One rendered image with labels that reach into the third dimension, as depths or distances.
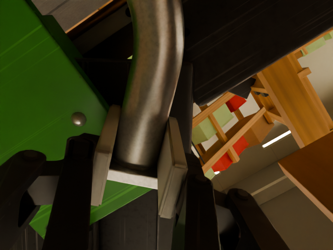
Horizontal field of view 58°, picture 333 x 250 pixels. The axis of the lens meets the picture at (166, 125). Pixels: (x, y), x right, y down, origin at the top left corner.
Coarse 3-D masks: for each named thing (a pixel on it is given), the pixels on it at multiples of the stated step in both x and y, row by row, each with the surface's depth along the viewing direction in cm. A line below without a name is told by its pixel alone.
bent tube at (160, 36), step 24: (144, 0) 16; (168, 0) 16; (144, 24) 16; (168, 24) 16; (144, 48) 17; (168, 48) 16; (144, 72) 17; (168, 72) 17; (144, 96) 17; (168, 96) 18; (120, 120) 18; (144, 120) 18; (120, 144) 18; (144, 144) 18; (120, 168) 18; (144, 168) 18
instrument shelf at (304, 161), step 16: (320, 144) 71; (288, 160) 73; (304, 160) 68; (320, 160) 64; (288, 176) 71; (304, 176) 62; (320, 176) 58; (304, 192) 61; (320, 192) 53; (320, 208) 54
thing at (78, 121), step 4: (76, 112) 22; (72, 116) 22; (76, 116) 22; (80, 116) 22; (84, 116) 22; (72, 120) 22; (76, 120) 22; (80, 120) 22; (84, 120) 22; (76, 124) 22; (80, 124) 22; (84, 124) 22
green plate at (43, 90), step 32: (0, 0) 19; (0, 32) 20; (32, 32) 20; (64, 32) 27; (0, 64) 20; (32, 64) 21; (64, 64) 21; (0, 96) 21; (32, 96) 21; (64, 96) 21; (96, 96) 22; (0, 128) 22; (32, 128) 22; (64, 128) 22; (96, 128) 22; (0, 160) 23; (128, 192) 25; (32, 224) 25
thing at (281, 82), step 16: (272, 64) 93; (288, 64) 93; (272, 80) 94; (288, 80) 93; (272, 96) 99; (288, 96) 94; (304, 96) 94; (288, 112) 95; (304, 112) 94; (288, 128) 104; (304, 128) 95; (320, 128) 95; (304, 144) 96
